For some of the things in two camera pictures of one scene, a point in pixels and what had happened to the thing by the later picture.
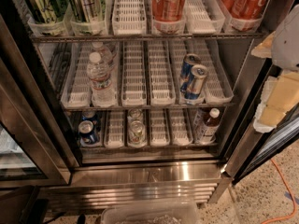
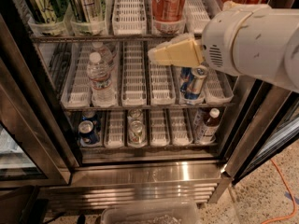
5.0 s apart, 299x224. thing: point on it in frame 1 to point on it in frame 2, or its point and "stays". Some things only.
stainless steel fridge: (132, 92) stays
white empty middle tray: (134, 86) stays
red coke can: (169, 2) stays
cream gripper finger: (263, 49) to (184, 51)
